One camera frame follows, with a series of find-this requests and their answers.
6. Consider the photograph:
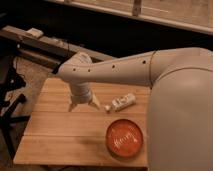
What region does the black tripod stand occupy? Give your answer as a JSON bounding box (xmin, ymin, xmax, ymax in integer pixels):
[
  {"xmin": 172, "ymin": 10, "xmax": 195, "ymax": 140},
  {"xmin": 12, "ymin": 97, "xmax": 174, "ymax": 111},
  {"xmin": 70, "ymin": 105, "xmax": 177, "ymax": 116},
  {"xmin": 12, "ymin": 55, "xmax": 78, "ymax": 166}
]
[{"xmin": 0, "ymin": 54, "xmax": 32, "ymax": 160}]

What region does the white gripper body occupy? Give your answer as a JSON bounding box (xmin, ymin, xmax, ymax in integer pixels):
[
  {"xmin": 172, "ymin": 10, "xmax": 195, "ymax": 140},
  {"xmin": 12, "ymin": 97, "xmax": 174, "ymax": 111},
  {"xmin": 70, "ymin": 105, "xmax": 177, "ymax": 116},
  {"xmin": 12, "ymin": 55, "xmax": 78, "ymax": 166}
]
[{"xmin": 69, "ymin": 83, "xmax": 92, "ymax": 104}]

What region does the long metal rail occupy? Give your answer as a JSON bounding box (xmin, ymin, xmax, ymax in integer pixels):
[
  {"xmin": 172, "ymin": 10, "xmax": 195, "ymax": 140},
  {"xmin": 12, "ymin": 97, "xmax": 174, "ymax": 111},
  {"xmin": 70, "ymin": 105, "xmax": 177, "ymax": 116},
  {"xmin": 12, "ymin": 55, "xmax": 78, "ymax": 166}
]
[{"xmin": 0, "ymin": 26, "xmax": 113, "ymax": 61}]

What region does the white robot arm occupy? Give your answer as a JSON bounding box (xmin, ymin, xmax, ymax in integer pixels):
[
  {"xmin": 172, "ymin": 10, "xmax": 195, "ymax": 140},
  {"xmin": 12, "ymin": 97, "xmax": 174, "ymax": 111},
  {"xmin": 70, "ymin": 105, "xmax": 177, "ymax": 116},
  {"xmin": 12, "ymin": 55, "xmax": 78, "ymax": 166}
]
[{"xmin": 57, "ymin": 48, "xmax": 213, "ymax": 171}]

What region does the small white box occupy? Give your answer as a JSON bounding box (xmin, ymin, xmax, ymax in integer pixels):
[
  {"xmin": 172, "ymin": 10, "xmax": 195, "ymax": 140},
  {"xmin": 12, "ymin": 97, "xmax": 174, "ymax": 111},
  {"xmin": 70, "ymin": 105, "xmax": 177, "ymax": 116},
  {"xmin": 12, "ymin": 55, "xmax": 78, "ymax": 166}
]
[{"xmin": 26, "ymin": 28, "xmax": 43, "ymax": 38}]

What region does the small white bottle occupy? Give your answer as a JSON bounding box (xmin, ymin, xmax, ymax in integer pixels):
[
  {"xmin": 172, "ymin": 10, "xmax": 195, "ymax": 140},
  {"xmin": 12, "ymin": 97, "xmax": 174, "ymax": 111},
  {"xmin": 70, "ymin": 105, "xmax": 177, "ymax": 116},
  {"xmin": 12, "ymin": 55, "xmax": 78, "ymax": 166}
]
[{"xmin": 104, "ymin": 93, "xmax": 136, "ymax": 113}]

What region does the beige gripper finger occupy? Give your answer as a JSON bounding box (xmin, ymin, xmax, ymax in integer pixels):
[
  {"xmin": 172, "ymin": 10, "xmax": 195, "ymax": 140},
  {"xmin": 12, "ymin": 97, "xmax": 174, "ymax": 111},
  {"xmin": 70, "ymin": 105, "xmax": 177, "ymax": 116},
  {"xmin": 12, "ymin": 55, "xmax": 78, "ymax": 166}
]
[
  {"xmin": 89, "ymin": 94, "xmax": 101, "ymax": 109},
  {"xmin": 68, "ymin": 102, "xmax": 77, "ymax": 112}
]

